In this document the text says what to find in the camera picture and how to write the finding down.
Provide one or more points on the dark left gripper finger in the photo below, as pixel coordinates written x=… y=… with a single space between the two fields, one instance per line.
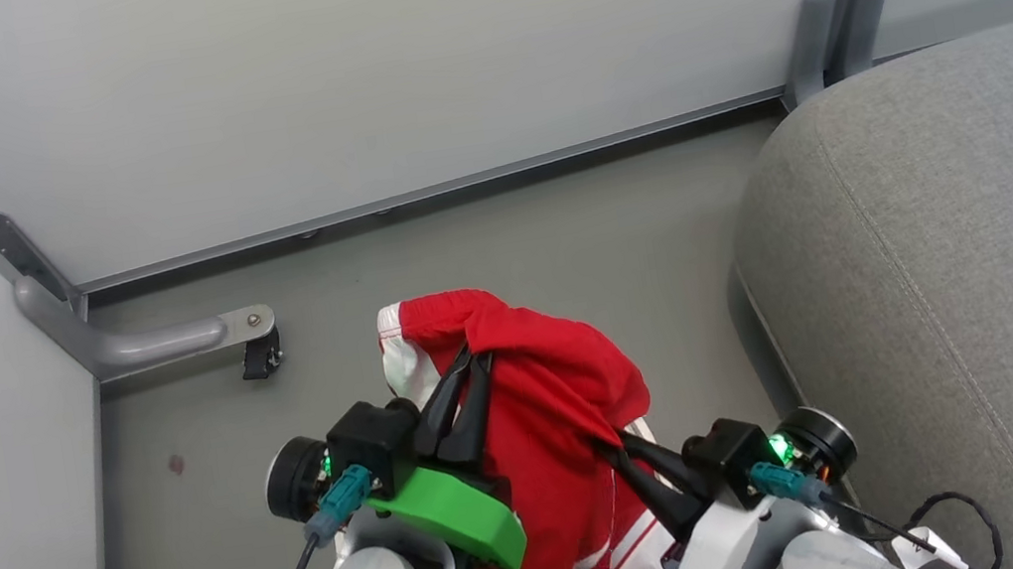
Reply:
x=477 y=419
x=444 y=404

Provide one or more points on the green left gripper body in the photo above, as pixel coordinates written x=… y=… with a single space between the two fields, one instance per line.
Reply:
x=462 y=522

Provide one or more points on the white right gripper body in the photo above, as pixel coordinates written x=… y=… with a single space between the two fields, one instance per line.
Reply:
x=718 y=554

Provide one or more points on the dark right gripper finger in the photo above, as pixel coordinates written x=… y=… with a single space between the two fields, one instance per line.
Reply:
x=665 y=507
x=664 y=464

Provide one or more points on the red clothing with white stripes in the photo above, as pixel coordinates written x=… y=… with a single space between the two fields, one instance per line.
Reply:
x=542 y=390

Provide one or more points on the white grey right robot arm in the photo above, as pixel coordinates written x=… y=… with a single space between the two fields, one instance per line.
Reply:
x=830 y=567

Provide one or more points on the black caster wheel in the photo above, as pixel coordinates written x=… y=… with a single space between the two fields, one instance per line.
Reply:
x=260 y=359

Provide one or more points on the small white tag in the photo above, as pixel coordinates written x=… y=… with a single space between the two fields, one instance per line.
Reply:
x=917 y=546

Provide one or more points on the grey partition foot tube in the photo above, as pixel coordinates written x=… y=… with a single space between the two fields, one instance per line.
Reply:
x=864 y=20
x=134 y=348
x=808 y=49

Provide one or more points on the grey fabric sofa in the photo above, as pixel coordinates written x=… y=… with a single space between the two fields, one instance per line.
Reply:
x=964 y=256

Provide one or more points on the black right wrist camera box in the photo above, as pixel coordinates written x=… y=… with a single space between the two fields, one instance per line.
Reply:
x=728 y=457

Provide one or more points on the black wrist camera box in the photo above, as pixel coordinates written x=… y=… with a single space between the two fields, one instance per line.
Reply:
x=728 y=457
x=369 y=440

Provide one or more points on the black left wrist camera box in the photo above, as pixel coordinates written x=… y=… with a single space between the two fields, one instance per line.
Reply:
x=369 y=440

